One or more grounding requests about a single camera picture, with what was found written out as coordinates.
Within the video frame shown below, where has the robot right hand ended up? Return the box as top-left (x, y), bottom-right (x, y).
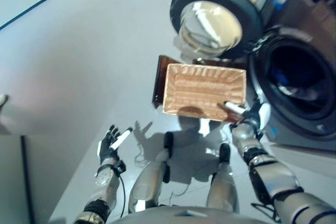
top-left (222, 99), bottom-right (271, 133)

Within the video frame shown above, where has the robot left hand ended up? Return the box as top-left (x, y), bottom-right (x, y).
top-left (97, 124), bottom-right (134, 163)

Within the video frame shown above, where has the blue garment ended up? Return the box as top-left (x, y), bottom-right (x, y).
top-left (271, 65), bottom-right (292, 84)

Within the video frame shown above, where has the grey front-load washing machine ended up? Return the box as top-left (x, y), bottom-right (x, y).
top-left (245, 0), bottom-right (336, 151)

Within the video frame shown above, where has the rectangular wicker laundry basket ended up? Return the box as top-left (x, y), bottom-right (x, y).
top-left (162, 63), bottom-right (247, 122)

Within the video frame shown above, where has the silver robot right leg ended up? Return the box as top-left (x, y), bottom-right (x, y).
top-left (206, 143), bottom-right (240, 213)

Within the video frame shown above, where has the brown wooden stool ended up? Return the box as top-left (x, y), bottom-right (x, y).
top-left (151, 55), bottom-right (249, 124)

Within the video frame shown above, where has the grey robot torso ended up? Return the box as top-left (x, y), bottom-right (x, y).
top-left (110, 204), bottom-right (266, 224)

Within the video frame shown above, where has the round glass washer door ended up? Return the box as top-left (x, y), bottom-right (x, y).
top-left (169, 0), bottom-right (263, 58)

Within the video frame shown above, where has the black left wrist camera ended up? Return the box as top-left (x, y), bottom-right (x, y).
top-left (114, 161), bottom-right (127, 174)

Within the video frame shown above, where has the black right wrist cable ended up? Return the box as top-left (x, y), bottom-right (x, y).
top-left (250, 129), bottom-right (279, 219)

